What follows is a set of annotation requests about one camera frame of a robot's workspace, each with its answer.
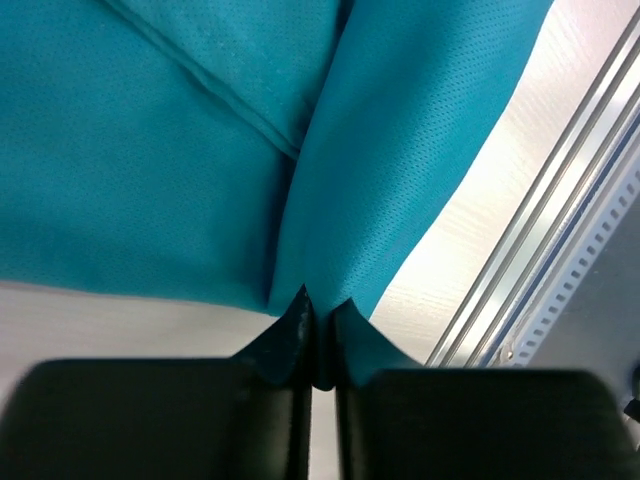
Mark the teal t shirt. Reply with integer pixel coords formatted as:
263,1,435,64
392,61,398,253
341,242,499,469
0,0,556,391

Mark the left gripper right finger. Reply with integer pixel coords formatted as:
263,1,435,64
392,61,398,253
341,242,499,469
331,302,635,479

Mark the aluminium front rail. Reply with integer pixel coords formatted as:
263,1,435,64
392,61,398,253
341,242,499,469
426,15,639,368

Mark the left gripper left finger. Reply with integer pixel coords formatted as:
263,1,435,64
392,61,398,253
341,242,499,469
1,290,314,479

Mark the white slotted cable duct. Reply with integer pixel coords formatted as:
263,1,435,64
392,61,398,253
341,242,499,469
514,169,640,366

